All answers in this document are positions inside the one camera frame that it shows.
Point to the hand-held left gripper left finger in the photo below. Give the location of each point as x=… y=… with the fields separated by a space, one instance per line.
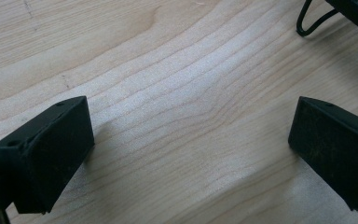
x=48 y=155

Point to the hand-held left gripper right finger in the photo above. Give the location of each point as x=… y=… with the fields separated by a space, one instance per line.
x=335 y=146

